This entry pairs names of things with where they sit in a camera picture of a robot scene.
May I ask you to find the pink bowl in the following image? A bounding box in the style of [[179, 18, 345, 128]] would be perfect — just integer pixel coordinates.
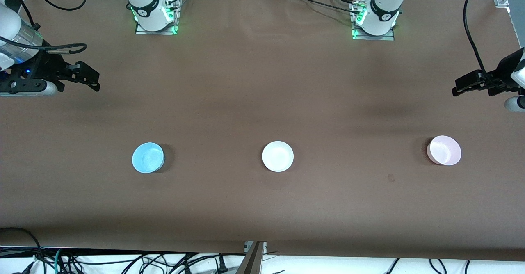
[[427, 135, 462, 166]]

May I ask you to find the blue bowl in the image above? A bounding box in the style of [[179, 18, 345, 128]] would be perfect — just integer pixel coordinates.
[[132, 142, 165, 174]]

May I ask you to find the white bowl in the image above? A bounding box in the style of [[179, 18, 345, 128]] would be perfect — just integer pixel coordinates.
[[262, 141, 294, 172]]

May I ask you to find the brown table cover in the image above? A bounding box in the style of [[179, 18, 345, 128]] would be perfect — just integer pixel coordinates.
[[0, 0, 525, 262]]

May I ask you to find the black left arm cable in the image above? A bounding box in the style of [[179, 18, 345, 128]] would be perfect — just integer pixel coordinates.
[[463, 0, 499, 87]]

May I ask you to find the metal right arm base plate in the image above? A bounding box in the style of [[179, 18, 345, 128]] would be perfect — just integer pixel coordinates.
[[135, 0, 183, 36]]

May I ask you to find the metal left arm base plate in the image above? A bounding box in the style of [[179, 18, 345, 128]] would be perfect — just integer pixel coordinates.
[[351, 1, 395, 41]]

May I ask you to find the thick black floor cable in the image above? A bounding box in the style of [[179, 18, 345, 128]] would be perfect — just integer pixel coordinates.
[[0, 227, 42, 266]]

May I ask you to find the teal floor cable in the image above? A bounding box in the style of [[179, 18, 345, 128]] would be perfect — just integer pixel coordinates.
[[52, 248, 67, 274]]

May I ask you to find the long black base cable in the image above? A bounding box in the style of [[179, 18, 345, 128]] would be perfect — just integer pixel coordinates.
[[281, 0, 358, 12]]

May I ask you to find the aluminium table edge post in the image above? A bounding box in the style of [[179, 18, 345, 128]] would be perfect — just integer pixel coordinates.
[[236, 241, 267, 274]]

